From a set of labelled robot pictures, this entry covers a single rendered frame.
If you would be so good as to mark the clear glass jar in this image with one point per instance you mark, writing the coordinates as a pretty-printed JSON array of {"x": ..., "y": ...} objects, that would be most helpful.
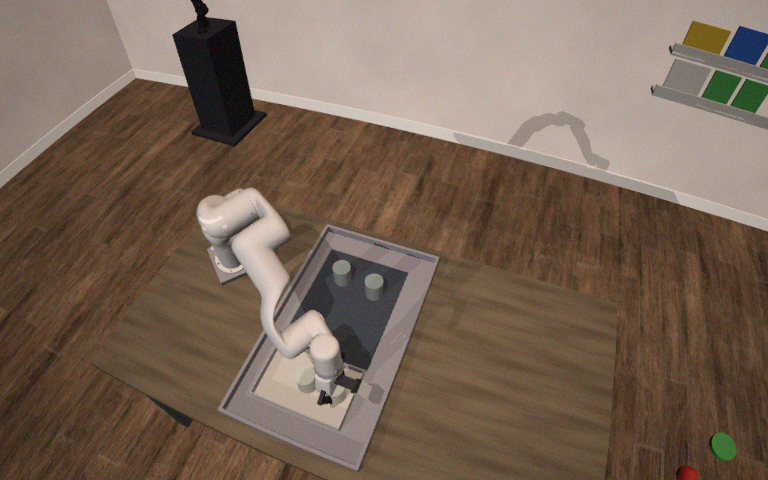
[
  {"x": 305, "y": 379},
  {"x": 339, "y": 395},
  {"x": 374, "y": 287},
  {"x": 342, "y": 273}
]

